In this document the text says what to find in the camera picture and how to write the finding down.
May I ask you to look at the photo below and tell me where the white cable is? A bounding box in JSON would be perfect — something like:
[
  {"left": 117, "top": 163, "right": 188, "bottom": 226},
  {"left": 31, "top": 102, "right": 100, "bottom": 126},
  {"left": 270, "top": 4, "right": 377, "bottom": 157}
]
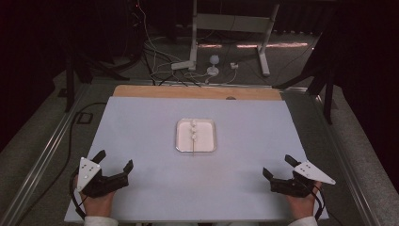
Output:
[{"left": 136, "top": 0, "right": 193, "bottom": 83}]

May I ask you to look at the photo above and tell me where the white metal stand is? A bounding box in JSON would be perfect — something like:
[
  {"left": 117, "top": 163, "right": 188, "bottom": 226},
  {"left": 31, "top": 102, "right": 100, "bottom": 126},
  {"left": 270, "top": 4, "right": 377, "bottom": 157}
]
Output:
[{"left": 188, "top": 0, "right": 280, "bottom": 77}]

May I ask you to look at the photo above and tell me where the black square floor plate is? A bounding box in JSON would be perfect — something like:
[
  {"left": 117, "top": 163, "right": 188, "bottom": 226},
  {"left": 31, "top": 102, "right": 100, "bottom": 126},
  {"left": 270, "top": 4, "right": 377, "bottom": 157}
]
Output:
[{"left": 76, "top": 112, "right": 94, "bottom": 124}]

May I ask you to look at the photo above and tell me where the person's white sleeve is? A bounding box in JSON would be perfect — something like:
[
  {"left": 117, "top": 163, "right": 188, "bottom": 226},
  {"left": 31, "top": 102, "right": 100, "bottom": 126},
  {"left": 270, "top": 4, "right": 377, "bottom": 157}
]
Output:
[
  {"left": 83, "top": 216, "right": 120, "bottom": 226},
  {"left": 287, "top": 216, "right": 319, "bottom": 226}
]

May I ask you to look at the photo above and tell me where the light blue table sheet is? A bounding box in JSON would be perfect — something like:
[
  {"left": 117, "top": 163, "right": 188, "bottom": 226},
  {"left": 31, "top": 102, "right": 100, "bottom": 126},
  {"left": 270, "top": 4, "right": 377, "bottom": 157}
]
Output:
[{"left": 63, "top": 95, "right": 329, "bottom": 224}]

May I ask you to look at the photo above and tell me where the person's right white sleeve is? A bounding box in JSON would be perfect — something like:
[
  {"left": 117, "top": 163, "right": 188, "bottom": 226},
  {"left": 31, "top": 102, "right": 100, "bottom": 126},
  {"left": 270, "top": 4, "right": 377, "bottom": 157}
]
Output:
[{"left": 287, "top": 216, "right": 319, "bottom": 226}]

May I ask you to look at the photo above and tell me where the wooden board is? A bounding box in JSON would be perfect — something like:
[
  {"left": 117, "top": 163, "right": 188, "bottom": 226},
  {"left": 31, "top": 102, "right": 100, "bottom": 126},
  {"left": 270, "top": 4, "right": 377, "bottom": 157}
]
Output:
[{"left": 112, "top": 84, "right": 283, "bottom": 102}]

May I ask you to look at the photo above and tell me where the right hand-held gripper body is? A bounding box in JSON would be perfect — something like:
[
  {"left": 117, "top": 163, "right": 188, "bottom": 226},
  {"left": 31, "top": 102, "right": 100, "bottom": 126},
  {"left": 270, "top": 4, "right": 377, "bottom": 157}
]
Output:
[{"left": 269, "top": 160, "right": 337, "bottom": 199}]

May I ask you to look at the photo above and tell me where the person's left white sleeve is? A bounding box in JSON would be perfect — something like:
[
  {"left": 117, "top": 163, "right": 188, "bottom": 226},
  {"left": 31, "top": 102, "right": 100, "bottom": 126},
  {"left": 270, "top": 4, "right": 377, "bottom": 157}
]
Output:
[{"left": 83, "top": 216, "right": 120, "bottom": 226}]

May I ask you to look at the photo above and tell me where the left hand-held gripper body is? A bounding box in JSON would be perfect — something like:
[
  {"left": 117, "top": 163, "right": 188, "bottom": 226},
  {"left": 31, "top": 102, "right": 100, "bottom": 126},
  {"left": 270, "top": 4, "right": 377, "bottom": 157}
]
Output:
[{"left": 75, "top": 156, "right": 130, "bottom": 199}]

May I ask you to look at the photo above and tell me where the white round device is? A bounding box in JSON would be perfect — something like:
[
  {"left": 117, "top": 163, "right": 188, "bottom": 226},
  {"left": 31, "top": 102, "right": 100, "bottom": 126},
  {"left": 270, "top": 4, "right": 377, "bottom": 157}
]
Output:
[{"left": 206, "top": 55, "right": 221, "bottom": 77}]

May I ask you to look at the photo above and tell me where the black tripod stand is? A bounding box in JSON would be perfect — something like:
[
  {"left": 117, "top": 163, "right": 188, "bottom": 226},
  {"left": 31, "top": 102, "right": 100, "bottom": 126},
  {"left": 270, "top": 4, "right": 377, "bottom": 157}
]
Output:
[
  {"left": 57, "top": 37, "right": 130, "bottom": 113},
  {"left": 272, "top": 29, "right": 337, "bottom": 125}
]

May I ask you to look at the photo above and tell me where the white square tray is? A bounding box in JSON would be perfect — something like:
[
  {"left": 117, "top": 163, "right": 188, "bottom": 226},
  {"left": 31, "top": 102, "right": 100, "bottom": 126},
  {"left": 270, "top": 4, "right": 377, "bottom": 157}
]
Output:
[{"left": 174, "top": 118, "right": 218, "bottom": 153}]

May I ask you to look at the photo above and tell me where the white power strip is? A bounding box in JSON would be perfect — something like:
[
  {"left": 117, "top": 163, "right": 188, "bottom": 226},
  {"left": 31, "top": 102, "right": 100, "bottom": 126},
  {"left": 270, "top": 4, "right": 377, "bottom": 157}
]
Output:
[{"left": 170, "top": 60, "right": 196, "bottom": 71}]

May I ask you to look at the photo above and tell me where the person's right hand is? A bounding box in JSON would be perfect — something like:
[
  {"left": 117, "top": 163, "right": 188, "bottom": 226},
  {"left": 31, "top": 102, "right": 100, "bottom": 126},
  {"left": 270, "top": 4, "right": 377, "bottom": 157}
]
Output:
[{"left": 284, "top": 180, "right": 323, "bottom": 220}]

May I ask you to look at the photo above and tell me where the person's left hand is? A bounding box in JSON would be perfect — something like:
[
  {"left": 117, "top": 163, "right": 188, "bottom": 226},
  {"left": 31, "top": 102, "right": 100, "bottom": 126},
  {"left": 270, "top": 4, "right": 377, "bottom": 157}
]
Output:
[{"left": 74, "top": 174, "right": 117, "bottom": 218}]

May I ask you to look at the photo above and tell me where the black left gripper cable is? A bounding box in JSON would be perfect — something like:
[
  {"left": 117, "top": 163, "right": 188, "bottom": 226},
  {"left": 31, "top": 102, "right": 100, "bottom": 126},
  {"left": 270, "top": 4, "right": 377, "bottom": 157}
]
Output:
[{"left": 69, "top": 168, "right": 88, "bottom": 220}]

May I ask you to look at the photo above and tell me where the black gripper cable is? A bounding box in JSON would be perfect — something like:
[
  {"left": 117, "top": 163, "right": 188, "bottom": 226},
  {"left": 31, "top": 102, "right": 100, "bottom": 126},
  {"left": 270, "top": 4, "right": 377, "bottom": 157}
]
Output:
[
  {"left": 300, "top": 175, "right": 326, "bottom": 221},
  {"left": 69, "top": 168, "right": 88, "bottom": 220}
]

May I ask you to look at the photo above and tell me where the black floor cable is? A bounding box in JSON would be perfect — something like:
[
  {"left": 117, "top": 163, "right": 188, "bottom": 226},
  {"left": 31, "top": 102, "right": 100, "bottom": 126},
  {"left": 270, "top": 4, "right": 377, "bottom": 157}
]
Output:
[{"left": 18, "top": 102, "right": 108, "bottom": 224}]

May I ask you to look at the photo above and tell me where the skewer with white balls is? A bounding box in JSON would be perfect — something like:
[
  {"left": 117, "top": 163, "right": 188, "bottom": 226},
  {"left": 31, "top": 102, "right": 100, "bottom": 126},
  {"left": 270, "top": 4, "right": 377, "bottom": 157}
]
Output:
[{"left": 189, "top": 119, "right": 199, "bottom": 157}]

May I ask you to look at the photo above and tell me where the aluminium floor rail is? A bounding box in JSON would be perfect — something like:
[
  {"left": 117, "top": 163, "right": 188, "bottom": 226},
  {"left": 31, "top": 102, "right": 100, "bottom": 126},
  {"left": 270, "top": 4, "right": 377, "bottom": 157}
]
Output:
[
  {"left": 309, "top": 90, "right": 382, "bottom": 226},
  {"left": 0, "top": 84, "right": 90, "bottom": 226}
]

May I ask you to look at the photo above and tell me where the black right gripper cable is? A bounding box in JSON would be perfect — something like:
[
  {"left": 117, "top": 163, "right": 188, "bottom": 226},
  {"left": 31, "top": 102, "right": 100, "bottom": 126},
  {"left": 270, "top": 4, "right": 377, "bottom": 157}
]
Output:
[{"left": 300, "top": 175, "right": 326, "bottom": 221}]

